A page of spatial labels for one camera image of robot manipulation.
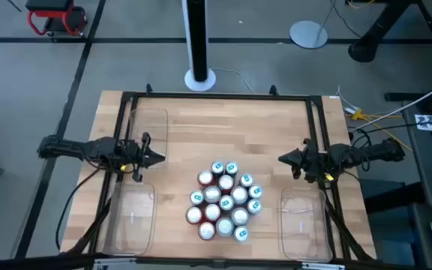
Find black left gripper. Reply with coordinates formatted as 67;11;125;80
123;131;167;184

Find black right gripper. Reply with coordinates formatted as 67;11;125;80
277;138;329;184

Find silver blue Red Bull can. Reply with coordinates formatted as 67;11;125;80
224;160;240;177
233;225;250;243
210;160;226;176
246;198;263;215
189;189;206;206
247;184;264;200
238;172;255;189
218;194;235;212

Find white orange Spindrift can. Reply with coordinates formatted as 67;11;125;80
203;185;222;204

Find white pink Spindrift can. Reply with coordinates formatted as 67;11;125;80
215;217;236;239

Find white power adapter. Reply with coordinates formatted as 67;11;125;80
335;85;362;116

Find grey floor stand round base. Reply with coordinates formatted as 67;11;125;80
289;0;338;50

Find tall tower fan round base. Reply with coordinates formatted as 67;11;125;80
181;0;218;92

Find black desk leg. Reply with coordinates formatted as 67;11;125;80
345;0;432;74

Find black crossbar silver brackets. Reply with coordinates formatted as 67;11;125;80
0;253;432;270

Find long yellow cable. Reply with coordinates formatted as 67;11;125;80
350;107;415;153

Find white floor cable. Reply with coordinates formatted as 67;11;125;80
211;67;257;95

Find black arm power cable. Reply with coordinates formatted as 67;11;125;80
54;167;103;251

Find long white cable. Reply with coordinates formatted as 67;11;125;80
348;73;432;134

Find black floor cable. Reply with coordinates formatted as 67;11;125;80
330;0;363;38

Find yellow floor cable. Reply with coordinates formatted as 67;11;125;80
346;0;375;10

